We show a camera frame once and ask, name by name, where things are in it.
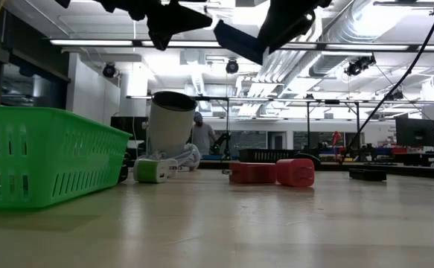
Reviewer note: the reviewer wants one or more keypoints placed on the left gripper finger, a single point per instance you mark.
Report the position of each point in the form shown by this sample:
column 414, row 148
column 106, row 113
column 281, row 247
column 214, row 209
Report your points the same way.
column 172, row 20

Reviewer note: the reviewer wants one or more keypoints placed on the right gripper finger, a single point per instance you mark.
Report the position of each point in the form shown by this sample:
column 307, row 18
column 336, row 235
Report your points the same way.
column 291, row 22

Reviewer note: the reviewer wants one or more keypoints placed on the dark blue staple box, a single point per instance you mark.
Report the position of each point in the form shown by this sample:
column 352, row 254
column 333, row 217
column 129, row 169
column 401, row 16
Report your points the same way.
column 239, row 42

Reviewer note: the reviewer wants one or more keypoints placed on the pink charger cube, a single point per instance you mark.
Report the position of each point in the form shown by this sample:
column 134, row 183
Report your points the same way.
column 295, row 173

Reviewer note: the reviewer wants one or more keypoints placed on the green white charger cube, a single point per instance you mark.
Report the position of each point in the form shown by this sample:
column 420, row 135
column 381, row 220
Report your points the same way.
column 146, row 171

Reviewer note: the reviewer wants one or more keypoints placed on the red charger block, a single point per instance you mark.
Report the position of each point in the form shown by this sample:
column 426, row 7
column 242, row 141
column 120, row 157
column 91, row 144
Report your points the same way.
column 252, row 173

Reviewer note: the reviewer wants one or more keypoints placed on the black staple box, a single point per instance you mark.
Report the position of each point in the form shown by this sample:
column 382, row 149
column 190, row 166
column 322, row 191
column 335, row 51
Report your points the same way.
column 367, row 175

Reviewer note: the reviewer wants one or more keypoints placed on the long ceiling light strip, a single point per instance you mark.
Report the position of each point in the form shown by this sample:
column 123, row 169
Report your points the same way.
column 90, row 42

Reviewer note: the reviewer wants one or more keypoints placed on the black ceiling spotlight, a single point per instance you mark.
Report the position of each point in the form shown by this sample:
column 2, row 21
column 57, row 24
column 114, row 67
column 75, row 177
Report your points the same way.
column 232, row 67
column 109, row 70

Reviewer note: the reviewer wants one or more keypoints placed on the white cylindrical device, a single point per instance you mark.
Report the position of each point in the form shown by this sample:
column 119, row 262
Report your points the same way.
column 168, row 126

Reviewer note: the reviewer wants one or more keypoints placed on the person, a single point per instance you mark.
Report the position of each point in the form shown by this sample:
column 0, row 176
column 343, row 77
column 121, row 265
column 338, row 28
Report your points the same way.
column 203, row 136

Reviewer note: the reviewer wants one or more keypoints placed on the dark glass partition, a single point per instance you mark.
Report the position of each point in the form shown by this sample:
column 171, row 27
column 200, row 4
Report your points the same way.
column 27, row 85

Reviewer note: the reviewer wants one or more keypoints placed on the black plastic basket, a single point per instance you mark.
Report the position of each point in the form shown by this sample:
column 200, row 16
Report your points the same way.
column 265, row 155

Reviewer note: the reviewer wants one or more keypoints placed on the green plastic basket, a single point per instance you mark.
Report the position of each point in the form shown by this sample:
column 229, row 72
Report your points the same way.
column 15, row 119

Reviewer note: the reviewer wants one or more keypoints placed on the black computer monitor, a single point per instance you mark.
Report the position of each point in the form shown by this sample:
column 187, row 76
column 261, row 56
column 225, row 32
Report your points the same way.
column 415, row 132

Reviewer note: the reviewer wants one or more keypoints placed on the cluttered background desk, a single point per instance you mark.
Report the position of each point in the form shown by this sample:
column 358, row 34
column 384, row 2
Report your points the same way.
column 414, row 159

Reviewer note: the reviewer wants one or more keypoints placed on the silver ventilation duct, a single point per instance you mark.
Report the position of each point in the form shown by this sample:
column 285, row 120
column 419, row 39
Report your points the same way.
column 276, row 69

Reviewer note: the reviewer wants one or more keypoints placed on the black ceiling camera cluster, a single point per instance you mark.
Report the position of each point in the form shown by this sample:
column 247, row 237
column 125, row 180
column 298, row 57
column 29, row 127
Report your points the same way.
column 358, row 66

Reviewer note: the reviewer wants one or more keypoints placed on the black background frame rig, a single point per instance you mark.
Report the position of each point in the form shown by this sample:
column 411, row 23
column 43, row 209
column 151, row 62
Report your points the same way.
column 308, row 130

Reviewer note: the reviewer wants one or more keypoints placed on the black wall screen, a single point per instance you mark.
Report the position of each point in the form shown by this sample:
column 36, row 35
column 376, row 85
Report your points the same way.
column 127, row 128

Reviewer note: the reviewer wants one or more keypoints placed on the black aluminium table frame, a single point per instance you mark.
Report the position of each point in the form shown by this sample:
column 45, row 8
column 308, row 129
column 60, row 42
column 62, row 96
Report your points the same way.
column 406, row 170

